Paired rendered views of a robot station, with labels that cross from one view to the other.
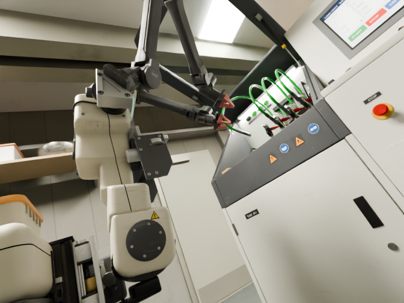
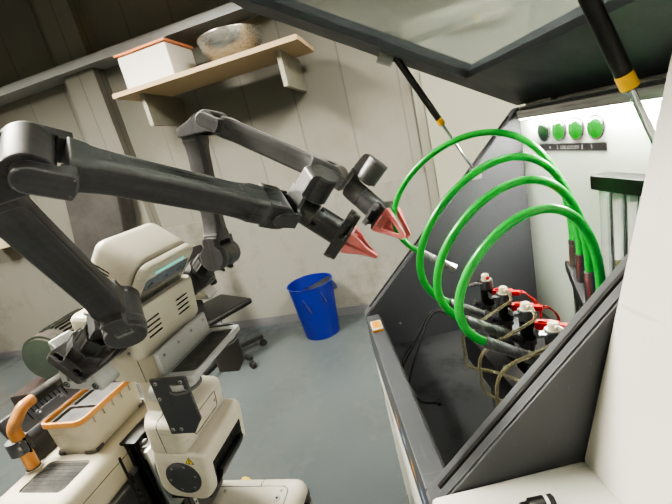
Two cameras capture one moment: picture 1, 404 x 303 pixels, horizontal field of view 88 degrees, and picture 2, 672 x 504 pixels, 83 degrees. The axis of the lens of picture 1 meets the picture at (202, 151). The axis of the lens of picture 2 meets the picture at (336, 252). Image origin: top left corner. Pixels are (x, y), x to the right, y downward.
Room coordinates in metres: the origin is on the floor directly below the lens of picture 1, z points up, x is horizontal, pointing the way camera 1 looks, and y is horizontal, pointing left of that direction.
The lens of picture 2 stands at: (0.40, -0.77, 1.47)
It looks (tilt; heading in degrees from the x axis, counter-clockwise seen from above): 15 degrees down; 48
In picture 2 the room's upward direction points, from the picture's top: 14 degrees counter-clockwise
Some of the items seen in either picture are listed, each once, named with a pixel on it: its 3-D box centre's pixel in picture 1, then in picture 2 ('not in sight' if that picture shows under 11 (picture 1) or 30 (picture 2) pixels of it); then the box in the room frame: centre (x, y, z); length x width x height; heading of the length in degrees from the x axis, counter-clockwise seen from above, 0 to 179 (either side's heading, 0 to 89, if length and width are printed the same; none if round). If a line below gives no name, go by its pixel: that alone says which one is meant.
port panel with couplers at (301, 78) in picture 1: (310, 94); not in sight; (1.17, -0.76, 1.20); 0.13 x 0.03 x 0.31; 48
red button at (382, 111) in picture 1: (381, 110); not in sight; (0.63, -0.55, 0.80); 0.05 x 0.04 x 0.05; 48
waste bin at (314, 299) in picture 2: not in sight; (318, 304); (2.20, 1.58, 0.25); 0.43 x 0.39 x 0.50; 122
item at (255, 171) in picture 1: (265, 164); (400, 399); (0.96, -0.25, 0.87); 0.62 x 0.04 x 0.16; 48
